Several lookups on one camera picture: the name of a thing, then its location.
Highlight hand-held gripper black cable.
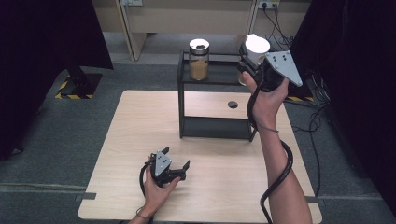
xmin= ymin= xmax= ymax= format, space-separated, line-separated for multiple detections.
xmin=138 ymin=161 xmax=154 ymax=198
xmin=246 ymin=83 xmax=294 ymax=224

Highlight black stand base striped tape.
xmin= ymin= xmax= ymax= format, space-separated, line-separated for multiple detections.
xmin=284 ymin=74 xmax=316 ymax=103
xmin=54 ymin=65 xmax=104 ymax=101

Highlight beige wooden desk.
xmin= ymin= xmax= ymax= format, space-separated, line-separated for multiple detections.
xmin=92 ymin=0 xmax=261 ymax=63

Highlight black curtain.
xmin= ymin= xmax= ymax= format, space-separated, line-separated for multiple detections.
xmin=0 ymin=0 xmax=114 ymax=161
xmin=284 ymin=0 xmax=396 ymax=217

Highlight black floor cables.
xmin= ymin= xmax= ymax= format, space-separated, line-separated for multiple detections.
xmin=291 ymin=70 xmax=332 ymax=198

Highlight black metal shelf rack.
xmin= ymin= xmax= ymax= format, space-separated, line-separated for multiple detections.
xmin=177 ymin=50 xmax=279 ymax=143

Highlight black wall plug cables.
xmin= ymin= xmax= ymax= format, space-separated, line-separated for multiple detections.
xmin=261 ymin=2 xmax=295 ymax=52

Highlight thin wrist band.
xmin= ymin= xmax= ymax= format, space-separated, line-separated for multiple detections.
xmin=253 ymin=121 xmax=280 ymax=134
xmin=135 ymin=205 xmax=154 ymax=220

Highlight glass jar with metal lid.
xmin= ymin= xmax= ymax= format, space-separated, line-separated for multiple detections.
xmin=188 ymin=37 xmax=210 ymax=81

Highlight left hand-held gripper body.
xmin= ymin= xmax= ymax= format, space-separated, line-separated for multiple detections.
xmin=149 ymin=150 xmax=176 ymax=189

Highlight white lidded jar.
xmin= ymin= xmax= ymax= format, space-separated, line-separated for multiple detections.
xmin=237 ymin=33 xmax=272 ymax=87

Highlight right hand-held gripper black cable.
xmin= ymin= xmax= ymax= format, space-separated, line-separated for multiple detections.
xmin=246 ymin=83 xmax=294 ymax=224

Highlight person's left hand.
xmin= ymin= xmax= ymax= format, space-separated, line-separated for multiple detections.
xmin=141 ymin=173 xmax=182 ymax=216

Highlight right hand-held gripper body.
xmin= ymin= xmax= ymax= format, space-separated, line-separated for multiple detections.
xmin=258 ymin=50 xmax=304 ymax=93

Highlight person's right hand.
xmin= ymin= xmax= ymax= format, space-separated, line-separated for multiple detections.
xmin=242 ymin=72 xmax=290 ymax=129

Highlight left hand-held gripper black cable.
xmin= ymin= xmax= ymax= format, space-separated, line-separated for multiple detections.
xmin=138 ymin=161 xmax=154 ymax=198

